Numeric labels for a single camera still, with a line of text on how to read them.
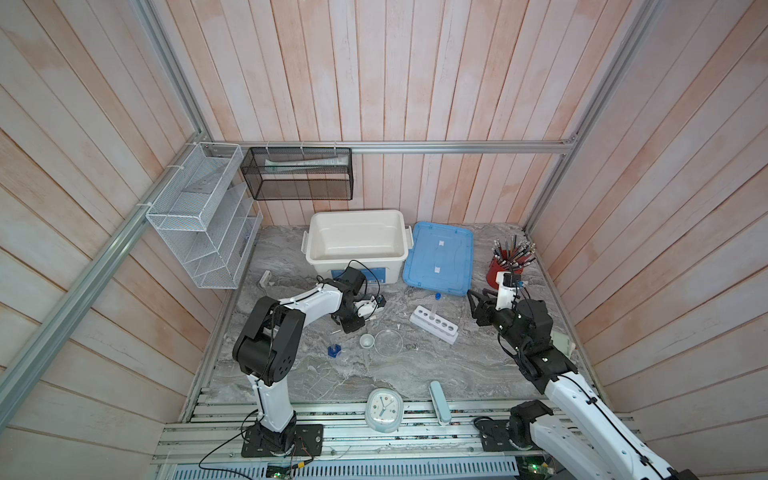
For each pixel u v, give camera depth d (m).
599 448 0.46
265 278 1.03
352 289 0.77
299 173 1.07
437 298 0.84
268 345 0.50
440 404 0.76
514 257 0.93
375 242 1.14
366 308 0.85
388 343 0.90
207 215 0.73
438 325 0.90
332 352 0.88
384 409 0.76
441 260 1.11
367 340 0.89
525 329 0.58
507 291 0.67
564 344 0.85
